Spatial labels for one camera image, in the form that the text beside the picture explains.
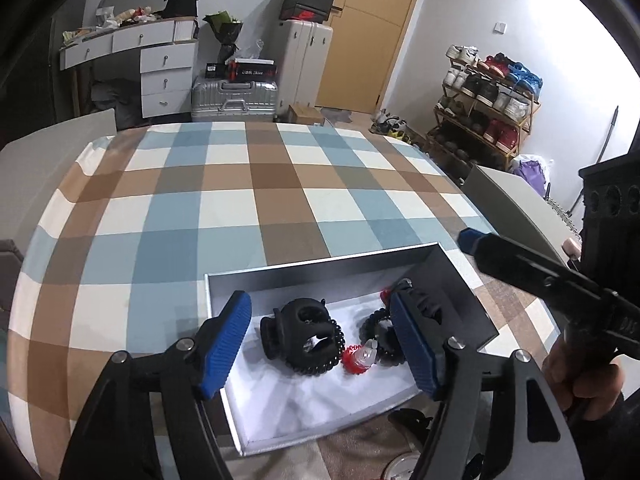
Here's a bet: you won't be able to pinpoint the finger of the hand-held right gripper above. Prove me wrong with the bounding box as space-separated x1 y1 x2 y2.
459 227 621 321

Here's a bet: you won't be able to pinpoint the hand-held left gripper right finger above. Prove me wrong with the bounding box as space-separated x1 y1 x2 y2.
389 291 587 480

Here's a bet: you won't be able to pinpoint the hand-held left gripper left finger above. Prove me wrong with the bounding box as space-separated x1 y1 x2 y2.
59 290 253 480

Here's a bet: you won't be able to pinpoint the spiral hair tie pink charm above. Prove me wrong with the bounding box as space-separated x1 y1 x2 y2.
359 307 408 368

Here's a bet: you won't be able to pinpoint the small red charm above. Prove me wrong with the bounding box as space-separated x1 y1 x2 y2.
341 344 373 377

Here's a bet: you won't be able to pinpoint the round black hair claw clip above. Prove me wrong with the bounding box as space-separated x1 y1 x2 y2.
259 297 337 361

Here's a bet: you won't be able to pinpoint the black spiral hair tie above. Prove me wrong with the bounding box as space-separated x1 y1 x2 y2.
295 322 347 377

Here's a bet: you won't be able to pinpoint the silver cardboard box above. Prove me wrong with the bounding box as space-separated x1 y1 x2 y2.
204 241 501 457

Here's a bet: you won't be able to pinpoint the person's right forearm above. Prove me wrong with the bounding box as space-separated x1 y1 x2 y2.
567 390 640 480

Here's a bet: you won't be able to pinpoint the person's right hand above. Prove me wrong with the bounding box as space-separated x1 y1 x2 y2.
542 330 626 421

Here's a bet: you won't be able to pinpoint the wicker basket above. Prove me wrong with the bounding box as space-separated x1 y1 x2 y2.
545 195 583 236

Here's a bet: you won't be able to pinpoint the dark pole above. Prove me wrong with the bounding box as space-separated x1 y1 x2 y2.
595 106 621 166

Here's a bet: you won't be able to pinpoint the white plastic bag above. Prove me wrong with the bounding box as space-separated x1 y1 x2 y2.
512 155 555 196

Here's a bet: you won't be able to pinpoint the purple bag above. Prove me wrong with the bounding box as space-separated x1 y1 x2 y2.
514 160 546 196

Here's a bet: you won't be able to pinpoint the wooden shoe rack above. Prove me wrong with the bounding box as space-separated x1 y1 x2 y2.
425 57 542 173

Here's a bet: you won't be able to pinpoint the white pin badge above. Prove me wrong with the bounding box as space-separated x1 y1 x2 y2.
382 452 423 480

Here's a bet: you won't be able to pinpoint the plaid tablecloth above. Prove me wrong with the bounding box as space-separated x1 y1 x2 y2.
7 120 568 480

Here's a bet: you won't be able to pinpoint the rows of shoes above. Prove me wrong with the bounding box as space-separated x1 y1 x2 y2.
434 44 543 161

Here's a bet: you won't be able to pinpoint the pile of shoes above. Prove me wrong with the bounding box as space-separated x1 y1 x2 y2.
370 109 426 148

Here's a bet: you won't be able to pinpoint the small cardboard box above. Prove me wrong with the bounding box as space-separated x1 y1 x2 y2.
287 103 325 126

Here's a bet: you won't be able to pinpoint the silver suitcase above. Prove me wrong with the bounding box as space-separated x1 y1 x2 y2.
191 76 279 123

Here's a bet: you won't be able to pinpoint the grey drawer cabinet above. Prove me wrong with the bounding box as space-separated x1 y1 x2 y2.
0 107 117 241

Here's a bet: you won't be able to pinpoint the black box with red stripe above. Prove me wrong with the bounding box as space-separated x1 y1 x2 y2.
231 57 278 82

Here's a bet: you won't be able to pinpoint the wooden door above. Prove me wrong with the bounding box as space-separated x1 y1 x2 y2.
315 0 430 115

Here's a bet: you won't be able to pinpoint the white suitcase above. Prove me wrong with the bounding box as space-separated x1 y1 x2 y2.
272 19 334 123

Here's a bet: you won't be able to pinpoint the white vanity desk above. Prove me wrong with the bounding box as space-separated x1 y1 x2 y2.
59 16 201 121

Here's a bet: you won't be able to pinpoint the clear plastic bag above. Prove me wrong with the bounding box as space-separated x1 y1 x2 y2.
237 37 266 61

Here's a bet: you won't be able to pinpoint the dark wrapped bouquet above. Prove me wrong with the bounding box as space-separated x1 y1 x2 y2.
202 10 244 63

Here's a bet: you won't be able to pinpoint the red and black shoe box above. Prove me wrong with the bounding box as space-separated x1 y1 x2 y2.
279 4 333 25

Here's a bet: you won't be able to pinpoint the pile of desk clutter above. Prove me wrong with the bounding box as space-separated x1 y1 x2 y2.
61 5 166 43

